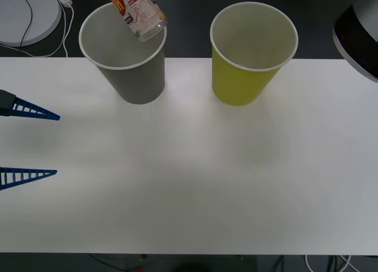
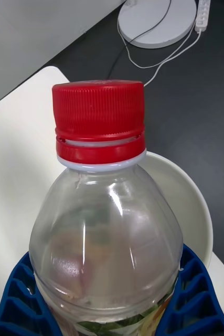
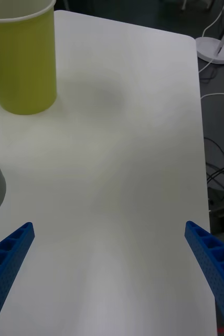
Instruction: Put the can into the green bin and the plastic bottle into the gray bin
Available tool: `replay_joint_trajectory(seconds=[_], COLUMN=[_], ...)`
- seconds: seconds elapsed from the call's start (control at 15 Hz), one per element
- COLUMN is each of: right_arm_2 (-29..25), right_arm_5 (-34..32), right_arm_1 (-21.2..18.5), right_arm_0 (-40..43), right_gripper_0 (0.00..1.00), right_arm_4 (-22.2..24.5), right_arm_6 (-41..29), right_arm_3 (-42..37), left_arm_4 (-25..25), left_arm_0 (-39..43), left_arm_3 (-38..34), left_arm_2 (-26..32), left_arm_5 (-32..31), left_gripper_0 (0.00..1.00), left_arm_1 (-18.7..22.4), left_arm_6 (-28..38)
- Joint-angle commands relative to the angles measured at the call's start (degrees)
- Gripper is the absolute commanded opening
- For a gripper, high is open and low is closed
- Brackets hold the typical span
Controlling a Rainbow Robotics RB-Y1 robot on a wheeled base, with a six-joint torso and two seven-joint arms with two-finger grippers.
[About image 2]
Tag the white power strip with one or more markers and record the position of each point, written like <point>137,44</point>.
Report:
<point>203,15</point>

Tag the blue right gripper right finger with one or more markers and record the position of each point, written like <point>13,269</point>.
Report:
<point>195,309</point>

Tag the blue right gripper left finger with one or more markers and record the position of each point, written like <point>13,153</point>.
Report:
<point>17,312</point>

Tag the clear bottle with red cap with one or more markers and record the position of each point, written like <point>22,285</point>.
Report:
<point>101,236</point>

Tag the white round flat base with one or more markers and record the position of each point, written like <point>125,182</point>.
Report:
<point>156,23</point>

